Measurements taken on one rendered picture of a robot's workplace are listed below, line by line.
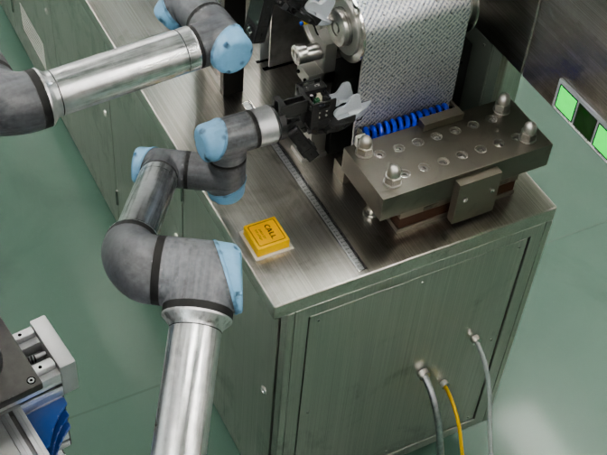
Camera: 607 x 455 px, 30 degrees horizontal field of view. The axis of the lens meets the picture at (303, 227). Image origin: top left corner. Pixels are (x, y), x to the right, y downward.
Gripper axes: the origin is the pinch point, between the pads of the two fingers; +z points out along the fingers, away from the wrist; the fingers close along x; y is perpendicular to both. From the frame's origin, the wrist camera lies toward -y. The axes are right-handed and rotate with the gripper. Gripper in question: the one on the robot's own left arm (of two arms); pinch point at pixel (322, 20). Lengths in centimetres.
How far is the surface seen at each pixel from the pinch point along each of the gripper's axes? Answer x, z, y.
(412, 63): -8.1, 19.0, 3.3
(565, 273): 5, 156, -34
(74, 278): 63, 51, -121
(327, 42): -0.3, 4.7, -3.3
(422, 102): -8.2, 29.6, -2.8
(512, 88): 5, 69, 6
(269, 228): -17.2, 7.8, -37.3
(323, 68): -0.8, 8.0, -8.1
